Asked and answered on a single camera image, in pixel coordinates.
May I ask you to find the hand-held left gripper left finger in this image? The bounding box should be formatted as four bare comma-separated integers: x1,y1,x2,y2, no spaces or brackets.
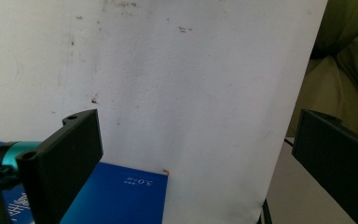
15,108,104,224

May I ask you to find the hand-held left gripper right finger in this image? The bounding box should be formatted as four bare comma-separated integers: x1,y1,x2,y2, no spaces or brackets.
292,108,358,224

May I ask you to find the blue cardboard box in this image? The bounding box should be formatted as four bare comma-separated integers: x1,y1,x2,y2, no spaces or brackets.
0,140,170,224

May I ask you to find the olive green cloth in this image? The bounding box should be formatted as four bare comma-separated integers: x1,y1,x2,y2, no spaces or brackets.
287,0,358,143

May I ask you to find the white table mat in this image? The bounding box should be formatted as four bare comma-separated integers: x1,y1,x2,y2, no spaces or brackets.
0,0,329,224

